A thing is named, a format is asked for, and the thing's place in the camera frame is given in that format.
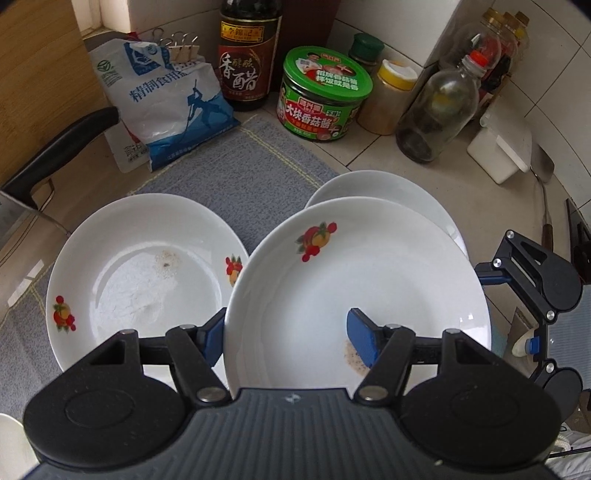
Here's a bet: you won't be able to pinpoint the white plate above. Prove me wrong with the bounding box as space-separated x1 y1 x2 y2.
223 197 492 392
46 193 249 370
305 170 469 257

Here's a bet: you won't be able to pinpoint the white bowl pink flowers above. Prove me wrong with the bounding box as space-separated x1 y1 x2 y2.
0 413 38 480

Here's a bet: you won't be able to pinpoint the white plastic seasoning box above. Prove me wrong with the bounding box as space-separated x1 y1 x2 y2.
467 114 533 185

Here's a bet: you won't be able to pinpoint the grey checked cloth mat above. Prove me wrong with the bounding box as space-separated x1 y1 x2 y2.
1 113 346 419

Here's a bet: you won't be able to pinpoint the clear glass bottle red cap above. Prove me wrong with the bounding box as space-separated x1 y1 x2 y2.
394 50 489 164

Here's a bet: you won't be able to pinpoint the yellow lid spice jar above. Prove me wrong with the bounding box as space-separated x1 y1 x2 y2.
358 59 418 136

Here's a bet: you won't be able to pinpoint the white blue salt bag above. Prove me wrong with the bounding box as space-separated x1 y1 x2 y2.
89 39 238 171

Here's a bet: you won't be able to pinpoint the green lid sauce jar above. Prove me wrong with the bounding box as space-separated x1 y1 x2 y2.
276 46 373 142

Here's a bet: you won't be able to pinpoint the green lid dark jar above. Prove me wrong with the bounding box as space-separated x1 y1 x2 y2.
348 33 385 74

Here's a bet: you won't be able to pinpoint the binder clips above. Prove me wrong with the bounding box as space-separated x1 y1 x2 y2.
151 27 199 63

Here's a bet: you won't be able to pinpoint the bamboo cutting board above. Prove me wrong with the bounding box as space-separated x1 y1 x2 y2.
0 0 106 182

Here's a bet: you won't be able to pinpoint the dark vinegar bottle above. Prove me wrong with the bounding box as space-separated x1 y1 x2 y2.
218 0 283 111

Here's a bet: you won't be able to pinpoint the metal spatula wooden handle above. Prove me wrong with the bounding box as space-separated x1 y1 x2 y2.
531 143 555 251

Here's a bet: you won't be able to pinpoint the santoku knife black handle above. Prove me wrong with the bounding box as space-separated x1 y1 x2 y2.
1 106 119 247

